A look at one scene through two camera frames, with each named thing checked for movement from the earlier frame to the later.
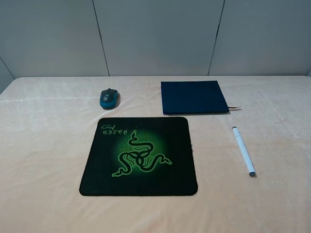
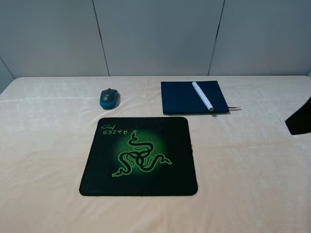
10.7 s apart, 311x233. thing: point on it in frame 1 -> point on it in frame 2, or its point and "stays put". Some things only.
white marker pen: (244, 151) -> (207, 103)
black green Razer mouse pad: (140, 156) stays put
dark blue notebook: (193, 97) stays put
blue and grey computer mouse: (109, 99) stays put
